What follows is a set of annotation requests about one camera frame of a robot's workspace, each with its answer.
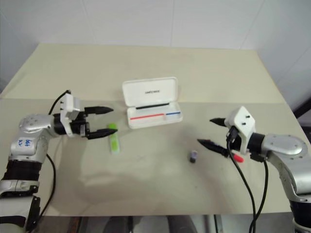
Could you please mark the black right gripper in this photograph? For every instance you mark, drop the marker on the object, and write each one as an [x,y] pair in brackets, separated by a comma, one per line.
[234,143]

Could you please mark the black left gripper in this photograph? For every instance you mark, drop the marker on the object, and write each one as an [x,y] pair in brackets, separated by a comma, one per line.
[77,126]

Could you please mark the small grey purple eraser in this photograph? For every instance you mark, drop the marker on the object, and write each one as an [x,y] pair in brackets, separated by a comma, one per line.
[193,157]

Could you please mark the red and black marker pen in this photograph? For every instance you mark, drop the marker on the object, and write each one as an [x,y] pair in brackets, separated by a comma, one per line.
[239,159]

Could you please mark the white plastic pencil case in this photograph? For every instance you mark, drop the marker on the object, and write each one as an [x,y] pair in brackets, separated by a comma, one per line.
[150,92]

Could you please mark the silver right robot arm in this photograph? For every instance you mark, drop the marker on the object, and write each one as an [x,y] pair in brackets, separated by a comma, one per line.
[284,145]

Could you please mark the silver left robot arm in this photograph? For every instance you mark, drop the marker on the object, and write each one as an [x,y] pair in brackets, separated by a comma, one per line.
[31,123]

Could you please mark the metal table leg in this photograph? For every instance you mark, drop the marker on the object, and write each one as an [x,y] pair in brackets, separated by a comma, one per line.
[215,224]

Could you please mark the dark rounded shape under table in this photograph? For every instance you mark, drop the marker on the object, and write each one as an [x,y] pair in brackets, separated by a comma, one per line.
[181,224]

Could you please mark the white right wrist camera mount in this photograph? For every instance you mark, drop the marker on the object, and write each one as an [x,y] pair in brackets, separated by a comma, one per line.
[243,121]

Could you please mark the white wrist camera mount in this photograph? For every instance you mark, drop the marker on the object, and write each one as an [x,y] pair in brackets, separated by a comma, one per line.
[70,103]
[243,121]

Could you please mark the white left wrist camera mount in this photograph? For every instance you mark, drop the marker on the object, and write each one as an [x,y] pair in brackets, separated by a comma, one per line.
[70,103]

